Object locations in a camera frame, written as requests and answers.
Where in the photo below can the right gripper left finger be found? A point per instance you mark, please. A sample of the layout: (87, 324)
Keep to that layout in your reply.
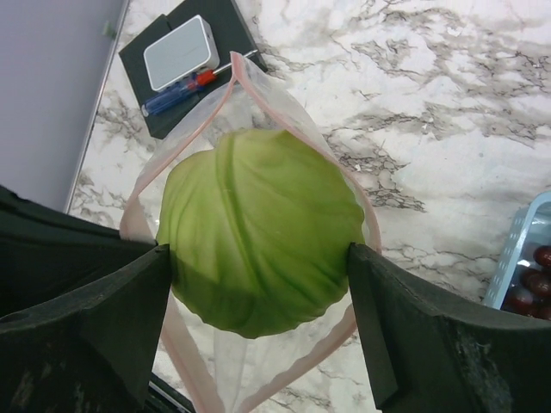
(81, 312)

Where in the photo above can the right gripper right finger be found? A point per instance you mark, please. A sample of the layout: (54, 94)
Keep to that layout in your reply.
(429, 350)

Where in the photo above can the clear pink zip top bag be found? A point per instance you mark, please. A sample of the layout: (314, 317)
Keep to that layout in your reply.
(223, 371)

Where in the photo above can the green toy cabbage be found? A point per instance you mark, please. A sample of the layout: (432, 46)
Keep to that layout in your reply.
(259, 229)

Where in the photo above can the light blue plastic basket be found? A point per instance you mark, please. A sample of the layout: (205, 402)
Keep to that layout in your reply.
(530, 228)

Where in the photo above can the dark red toy grapes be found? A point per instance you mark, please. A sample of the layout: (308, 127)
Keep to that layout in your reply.
(530, 297)

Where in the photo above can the blue red screwdriver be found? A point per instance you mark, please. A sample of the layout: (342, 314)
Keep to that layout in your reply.
(181, 91)

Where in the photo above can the white small router box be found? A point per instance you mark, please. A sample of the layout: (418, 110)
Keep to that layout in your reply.
(185, 50)

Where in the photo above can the black foam pad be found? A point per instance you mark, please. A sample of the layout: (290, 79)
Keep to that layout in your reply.
(230, 31)

